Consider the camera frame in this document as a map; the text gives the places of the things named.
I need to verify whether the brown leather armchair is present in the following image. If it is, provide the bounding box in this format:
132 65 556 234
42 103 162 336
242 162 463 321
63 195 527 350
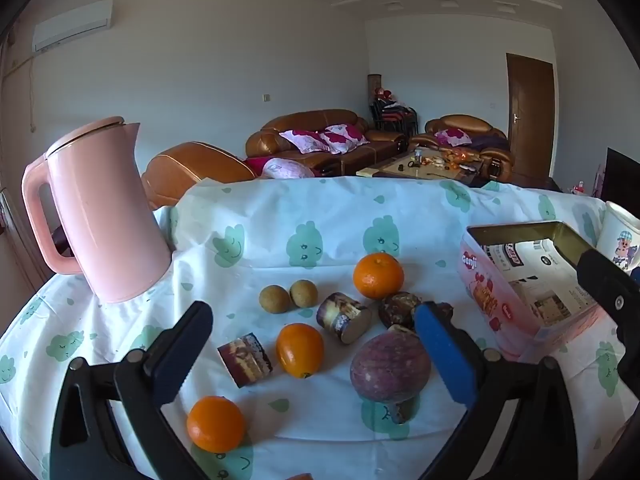
141 141 257 210
424 114 516 181

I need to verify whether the glass coffee table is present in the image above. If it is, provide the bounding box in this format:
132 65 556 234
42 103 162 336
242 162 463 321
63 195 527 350
356 147 485 181

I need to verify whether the pink electric kettle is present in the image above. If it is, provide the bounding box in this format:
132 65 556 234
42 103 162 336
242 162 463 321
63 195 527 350
21 116 174 304

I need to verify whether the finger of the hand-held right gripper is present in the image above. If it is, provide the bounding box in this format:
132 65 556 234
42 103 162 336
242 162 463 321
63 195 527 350
575 247 640 333

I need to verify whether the pink tin box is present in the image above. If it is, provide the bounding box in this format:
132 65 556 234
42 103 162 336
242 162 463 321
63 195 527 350
459 220 623 362

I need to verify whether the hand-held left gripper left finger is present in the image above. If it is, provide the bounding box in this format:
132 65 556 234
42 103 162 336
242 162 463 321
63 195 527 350
50 301 215 480

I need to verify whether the large purple round fruit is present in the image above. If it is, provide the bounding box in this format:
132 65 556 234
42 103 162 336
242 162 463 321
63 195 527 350
349 327 432 403

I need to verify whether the brown longan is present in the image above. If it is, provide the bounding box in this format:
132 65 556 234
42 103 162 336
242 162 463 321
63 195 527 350
258 285 292 314
289 279 319 308

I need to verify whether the white cartoon print cup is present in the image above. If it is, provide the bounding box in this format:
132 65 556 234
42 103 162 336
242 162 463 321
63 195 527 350
595 201 640 273

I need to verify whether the stack of dark chairs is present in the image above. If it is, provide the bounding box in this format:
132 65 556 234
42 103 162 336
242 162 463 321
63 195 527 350
370 95 418 136

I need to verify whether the pink floral cushion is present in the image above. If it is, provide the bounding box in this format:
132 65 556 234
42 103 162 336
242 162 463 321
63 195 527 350
278 130 331 155
320 123 371 155
434 129 472 147

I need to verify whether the brown wooden door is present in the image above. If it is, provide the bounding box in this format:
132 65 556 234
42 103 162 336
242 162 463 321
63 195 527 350
506 52 556 176

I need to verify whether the brown leather sofa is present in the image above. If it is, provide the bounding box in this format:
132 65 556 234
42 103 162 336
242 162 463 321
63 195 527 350
245 108 408 176

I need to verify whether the cloud print tablecloth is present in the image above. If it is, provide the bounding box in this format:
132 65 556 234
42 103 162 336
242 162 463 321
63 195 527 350
0 175 640 480

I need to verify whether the small brown snack pack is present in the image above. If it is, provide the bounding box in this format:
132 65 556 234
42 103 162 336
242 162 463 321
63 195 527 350
217 332 274 389

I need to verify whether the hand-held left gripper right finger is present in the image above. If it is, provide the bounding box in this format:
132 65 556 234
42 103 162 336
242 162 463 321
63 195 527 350
413 301 581 480

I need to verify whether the black television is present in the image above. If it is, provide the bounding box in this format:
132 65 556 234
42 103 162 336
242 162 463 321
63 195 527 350
600 147 640 206

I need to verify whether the pale pink pillow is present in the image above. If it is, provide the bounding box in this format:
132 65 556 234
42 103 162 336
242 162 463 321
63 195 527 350
262 157 316 180

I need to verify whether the small printed can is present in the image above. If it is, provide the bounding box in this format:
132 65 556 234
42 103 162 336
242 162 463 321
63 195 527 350
316 292 373 345

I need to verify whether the orange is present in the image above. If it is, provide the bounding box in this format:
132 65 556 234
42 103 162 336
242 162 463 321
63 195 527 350
276 323 326 380
353 253 405 301
186 396 247 454

